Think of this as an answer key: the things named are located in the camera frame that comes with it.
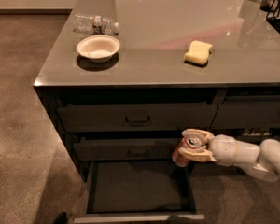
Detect white paper bowl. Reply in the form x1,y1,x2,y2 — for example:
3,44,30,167
77,35,120,63

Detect top right drawer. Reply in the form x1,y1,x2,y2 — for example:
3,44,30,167
212,95,280,129

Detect top left drawer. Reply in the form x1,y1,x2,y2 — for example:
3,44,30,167
57,103,217,133

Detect middle right drawer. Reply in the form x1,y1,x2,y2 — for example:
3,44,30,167
237,135,280,143

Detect bottom right drawer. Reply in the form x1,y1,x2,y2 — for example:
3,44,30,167
191,163,245,176

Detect dark grey drawer cabinet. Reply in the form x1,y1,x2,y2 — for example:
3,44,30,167
34,0,280,175

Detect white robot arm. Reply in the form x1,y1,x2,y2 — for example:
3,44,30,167
175,129,280,182

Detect black object bottom edge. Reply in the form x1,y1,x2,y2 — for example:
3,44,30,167
53,212,67,224

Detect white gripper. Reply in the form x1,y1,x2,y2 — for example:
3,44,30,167
178,129,238,166

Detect open bottom left drawer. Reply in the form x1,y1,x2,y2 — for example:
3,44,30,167
74,160,205,224

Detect clear plastic water bottle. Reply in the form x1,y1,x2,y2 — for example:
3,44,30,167
73,14,119,35

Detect middle left drawer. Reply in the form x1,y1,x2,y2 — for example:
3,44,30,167
73,138,181,161

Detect red coke can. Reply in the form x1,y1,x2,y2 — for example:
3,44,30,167
172,135,203,167

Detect yellow sponge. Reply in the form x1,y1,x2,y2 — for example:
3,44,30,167
184,40,214,65

